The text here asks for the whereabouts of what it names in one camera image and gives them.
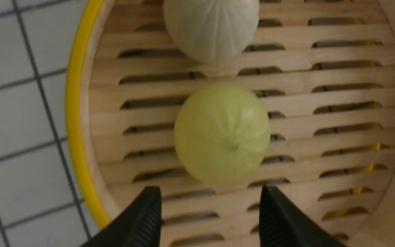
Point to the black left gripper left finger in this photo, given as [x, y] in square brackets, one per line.
[139, 225]

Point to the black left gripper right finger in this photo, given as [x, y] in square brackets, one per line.
[283, 224]

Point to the yellow-green steamed bun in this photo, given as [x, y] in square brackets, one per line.
[222, 133]

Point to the white steamed bun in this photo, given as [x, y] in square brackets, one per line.
[211, 30]

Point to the white checkered tablecloth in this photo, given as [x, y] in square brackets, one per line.
[40, 202]

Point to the yellow-rimmed bamboo steamer basket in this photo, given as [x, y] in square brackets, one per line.
[325, 72]

